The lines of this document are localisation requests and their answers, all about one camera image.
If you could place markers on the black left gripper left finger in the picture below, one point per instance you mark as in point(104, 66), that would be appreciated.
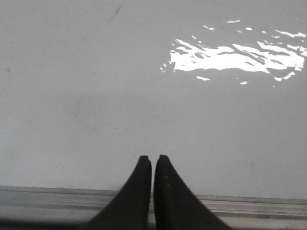
point(129, 209)

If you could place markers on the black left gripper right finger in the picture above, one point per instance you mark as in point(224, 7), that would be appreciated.
point(175, 206)

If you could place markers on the white whiteboard with aluminium frame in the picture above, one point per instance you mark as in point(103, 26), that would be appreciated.
point(219, 86)

